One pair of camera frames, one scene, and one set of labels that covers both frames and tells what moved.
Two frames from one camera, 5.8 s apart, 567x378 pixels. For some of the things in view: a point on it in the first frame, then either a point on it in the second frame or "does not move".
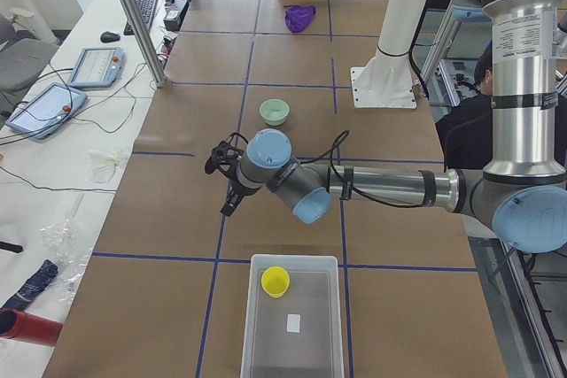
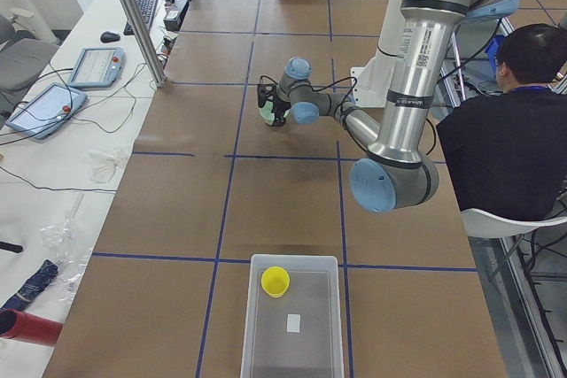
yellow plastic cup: [275, 281] does not move
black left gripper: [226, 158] to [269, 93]
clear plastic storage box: [300, 334] does not move
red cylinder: [21, 325] does not move
